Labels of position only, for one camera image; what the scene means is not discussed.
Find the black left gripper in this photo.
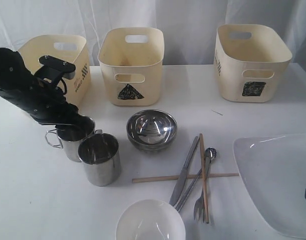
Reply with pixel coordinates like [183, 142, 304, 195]
[0, 47, 93, 130]

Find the steel mug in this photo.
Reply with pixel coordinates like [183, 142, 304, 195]
[44, 121, 102, 163]
[78, 129, 121, 187]

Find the steel bowl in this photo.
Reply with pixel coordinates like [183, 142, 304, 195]
[126, 109, 178, 145]
[127, 136, 176, 153]

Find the round white bowl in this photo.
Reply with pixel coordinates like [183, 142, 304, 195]
[115, 199, 186, 240]

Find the steel table knife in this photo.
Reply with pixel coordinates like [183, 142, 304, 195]
[169, 136, 199, 206]

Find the large white square plate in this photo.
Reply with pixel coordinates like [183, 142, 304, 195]
[233, 133, 306, 239]

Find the cream bin with circle mark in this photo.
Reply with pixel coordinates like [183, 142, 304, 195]
[18, 34, 91, 106]

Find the crosswise wooden chopstick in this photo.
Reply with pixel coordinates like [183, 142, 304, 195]
[132, 173, 239, 184]

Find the cream bin with triangle mark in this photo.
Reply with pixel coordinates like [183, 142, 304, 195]
[98, 27, 165, 106]

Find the long steel spoon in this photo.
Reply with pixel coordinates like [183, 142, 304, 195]
[175, 147, 217, 212]

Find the small steel fork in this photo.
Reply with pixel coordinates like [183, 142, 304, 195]
[194, 171, 209, 224]

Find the cream bin with square mark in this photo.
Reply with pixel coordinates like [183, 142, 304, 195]
[214, 24, 293, 103]

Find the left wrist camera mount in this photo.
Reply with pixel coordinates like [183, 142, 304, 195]
[34, 55, 76, 85]

